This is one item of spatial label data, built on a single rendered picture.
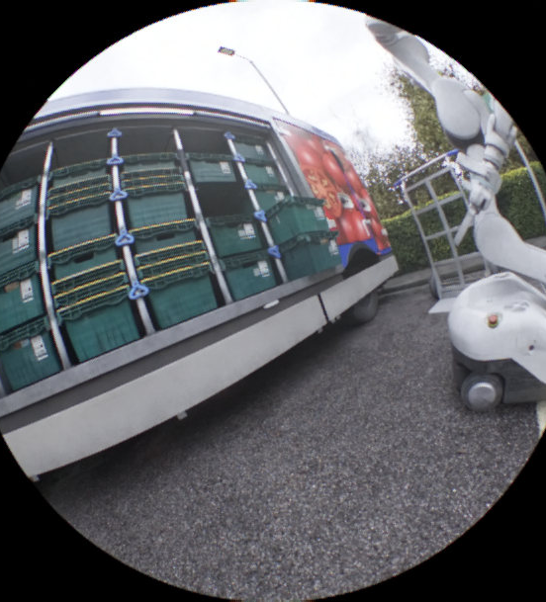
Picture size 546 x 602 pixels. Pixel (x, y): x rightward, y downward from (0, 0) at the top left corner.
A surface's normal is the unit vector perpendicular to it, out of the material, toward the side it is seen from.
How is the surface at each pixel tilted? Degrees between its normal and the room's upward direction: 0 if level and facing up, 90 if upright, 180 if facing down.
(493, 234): 90
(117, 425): 90
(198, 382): 90
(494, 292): 74
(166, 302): 92
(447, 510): 0
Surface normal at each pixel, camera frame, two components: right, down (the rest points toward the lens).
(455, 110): -0.77, 0.33
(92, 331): 0.60, -0.17
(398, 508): -0.36, -0.93
